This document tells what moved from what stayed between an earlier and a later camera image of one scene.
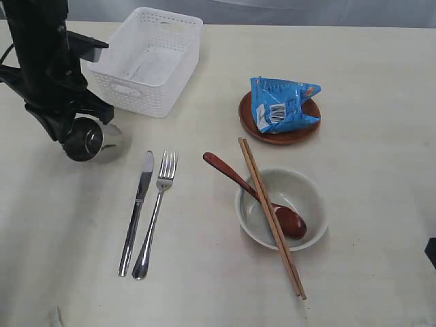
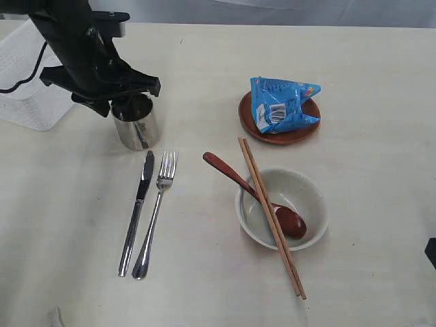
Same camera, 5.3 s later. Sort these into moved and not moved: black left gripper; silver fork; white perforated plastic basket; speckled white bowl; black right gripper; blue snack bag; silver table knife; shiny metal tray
Moved: shiny metal tray; white perforated plastic basket; black left gripper
Not moved: speckled white bowl; black right gripper; silver table knife; blue snack bag; silver fork
